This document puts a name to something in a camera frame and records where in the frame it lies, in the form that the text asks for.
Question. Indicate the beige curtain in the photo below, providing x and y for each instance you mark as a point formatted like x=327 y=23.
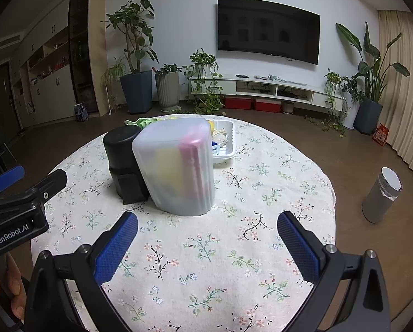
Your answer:
x=407 y=93

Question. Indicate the white television cabinet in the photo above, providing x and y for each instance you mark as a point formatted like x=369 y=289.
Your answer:
x=296 y=88

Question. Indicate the trailing pothos plant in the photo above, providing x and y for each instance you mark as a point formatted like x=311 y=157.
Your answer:
x=203 y=72

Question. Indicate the small empty flower pot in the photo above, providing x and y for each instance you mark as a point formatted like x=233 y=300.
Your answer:
x=288 y=108

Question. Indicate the black cylindrical container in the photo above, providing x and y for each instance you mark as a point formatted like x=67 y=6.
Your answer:
x=123 y=159

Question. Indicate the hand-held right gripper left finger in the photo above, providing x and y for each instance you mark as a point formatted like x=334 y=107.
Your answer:
x=116 y=249

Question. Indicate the white plastic basket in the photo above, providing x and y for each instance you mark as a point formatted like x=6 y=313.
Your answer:
x=227 y=152

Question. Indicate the red storage box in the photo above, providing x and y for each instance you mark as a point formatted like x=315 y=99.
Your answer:
x=268 y=105
x=237 y=103

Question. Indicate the floral tablecloth round table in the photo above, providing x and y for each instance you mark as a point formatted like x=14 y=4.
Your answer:
x=261 y=193

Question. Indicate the tall plant in dark pot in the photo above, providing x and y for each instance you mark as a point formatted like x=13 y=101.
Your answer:
x=133 y=41

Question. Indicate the grey trash bin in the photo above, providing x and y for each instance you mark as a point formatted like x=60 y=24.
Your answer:
x=379 y=197

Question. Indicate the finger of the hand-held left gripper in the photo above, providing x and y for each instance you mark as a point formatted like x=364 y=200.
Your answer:
x=49 y=185
x=9 y=178

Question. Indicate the green cloth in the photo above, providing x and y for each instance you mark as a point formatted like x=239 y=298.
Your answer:
x=142 y=122

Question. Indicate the plant in ribbed grey pot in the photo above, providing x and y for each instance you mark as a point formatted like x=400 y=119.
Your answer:
x=168 y=90

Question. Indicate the large-leaf plant in dark pot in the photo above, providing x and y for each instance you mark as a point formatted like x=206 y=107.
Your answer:
x=372 y=76

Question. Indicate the white wall cabinet unit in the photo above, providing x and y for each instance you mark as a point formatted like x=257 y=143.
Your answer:
x=50 y=76

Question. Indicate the red printed box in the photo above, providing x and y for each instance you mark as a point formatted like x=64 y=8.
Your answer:
x=382 y=135

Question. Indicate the cream knitted sock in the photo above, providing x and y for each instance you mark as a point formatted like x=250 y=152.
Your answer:
x=221 y=136

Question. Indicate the translucent plastic container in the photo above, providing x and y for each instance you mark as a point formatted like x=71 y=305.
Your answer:
x=178 y=169

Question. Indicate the trailing plant on white stand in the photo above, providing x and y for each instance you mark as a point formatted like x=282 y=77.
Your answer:
x=344 y=90

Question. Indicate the person's left hand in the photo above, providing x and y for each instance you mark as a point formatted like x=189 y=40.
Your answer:
x=14 y=283

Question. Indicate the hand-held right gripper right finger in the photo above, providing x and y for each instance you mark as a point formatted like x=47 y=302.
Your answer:
x=298 y=249

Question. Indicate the yellow rectangular sponge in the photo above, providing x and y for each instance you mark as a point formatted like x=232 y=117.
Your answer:
x=211 y=126

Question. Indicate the blue tissue pack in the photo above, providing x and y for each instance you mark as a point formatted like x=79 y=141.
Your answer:
x=216 y=149

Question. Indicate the wall-mounted television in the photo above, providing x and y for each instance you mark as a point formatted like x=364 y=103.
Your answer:
x=268 y=29

